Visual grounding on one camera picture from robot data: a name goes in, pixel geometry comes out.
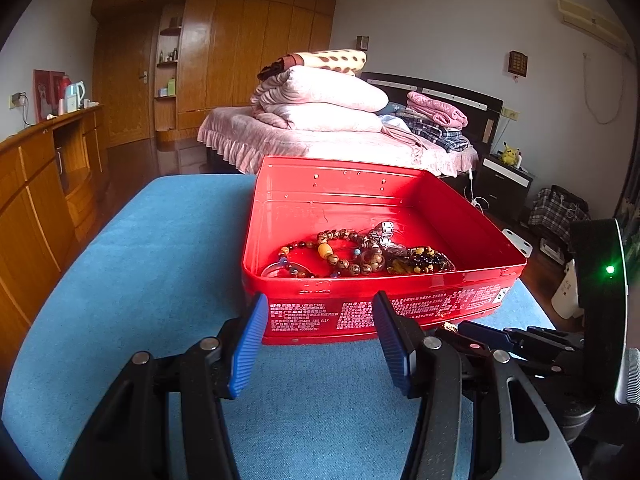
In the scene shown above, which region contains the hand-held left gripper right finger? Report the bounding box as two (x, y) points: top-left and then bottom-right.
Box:
(372, 290), (583, 480)

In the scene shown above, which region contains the white power strip cable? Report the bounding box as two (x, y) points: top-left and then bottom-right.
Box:
(464, 169), (493, 211)

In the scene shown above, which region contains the red tin box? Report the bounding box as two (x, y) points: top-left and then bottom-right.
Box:
(241, 155), (528, 346)

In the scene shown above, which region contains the plaid bag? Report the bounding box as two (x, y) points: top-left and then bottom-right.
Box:
(529, 186), (591, 243)

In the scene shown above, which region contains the spotted folded blanket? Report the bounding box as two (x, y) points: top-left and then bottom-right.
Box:
(257, 50), (368, 81)

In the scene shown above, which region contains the red framed picture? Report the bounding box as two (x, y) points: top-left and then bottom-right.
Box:
(33, 69), (66, 123)

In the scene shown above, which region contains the light blue electric kettle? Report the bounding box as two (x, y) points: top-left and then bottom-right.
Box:
(64, 80), (87, 112)

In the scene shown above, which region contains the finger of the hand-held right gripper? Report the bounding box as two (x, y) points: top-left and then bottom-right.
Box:
(435, 327), (501, 357)
(457, 321), (583, 358)

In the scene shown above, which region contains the wooden sideboard cabinet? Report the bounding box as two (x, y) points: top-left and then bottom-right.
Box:
(0, 105), (108, 351)

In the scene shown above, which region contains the small pink folded blanket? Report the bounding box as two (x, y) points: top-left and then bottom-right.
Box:
(406, 91), (468, 130)

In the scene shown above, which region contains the wooden wardrobe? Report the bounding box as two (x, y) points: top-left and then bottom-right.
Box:
(91, 0), (337, 148)

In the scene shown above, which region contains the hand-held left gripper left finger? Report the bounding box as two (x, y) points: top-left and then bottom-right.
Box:
(60, 292), (271, 480)

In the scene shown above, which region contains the dark nightstand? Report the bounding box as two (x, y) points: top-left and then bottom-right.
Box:
(472, 152), (535, 221)

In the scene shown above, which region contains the wooden door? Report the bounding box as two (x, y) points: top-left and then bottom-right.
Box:
(95, 25), (156, 148)

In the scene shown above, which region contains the wall air conditioner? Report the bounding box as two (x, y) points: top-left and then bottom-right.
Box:
(557, 0), (628, 53)

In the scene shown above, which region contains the dark brown bead bracelet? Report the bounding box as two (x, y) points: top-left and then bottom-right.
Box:
(410, 246), (457, 272)

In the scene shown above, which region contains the bed with pink cover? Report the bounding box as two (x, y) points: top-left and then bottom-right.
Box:
(197, 105), (481, 178)

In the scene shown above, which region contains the clear glass bangle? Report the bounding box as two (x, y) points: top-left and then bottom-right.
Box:
(261, 259), (303, 279)

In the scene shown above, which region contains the dark patterned curtain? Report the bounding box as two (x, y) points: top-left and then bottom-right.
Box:
(616, 160), (640, 246)

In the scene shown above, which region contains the dark bed headboard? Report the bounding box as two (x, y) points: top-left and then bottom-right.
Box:
(361, 71), (504, 148)

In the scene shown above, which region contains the pink folded quilt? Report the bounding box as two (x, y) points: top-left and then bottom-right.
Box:
(252, 102), (386, 133)
(250, 66), (390, 113)

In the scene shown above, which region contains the white wall cable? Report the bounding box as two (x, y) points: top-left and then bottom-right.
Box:
(582, 51), (633, 126)

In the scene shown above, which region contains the white plastic appliance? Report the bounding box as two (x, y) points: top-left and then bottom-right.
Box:
(551, 260), (586, 320)

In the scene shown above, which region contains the multicolour agate bead bracelet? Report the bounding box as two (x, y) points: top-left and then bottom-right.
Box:
(278, 240), (346, 279)

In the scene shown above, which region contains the carved wooden bead bracelet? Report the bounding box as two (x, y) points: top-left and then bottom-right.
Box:
(317, 229), (387, 277)

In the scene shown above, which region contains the silver metal chain bracelet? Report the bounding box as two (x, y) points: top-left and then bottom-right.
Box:
(369, 221), (403, 253)

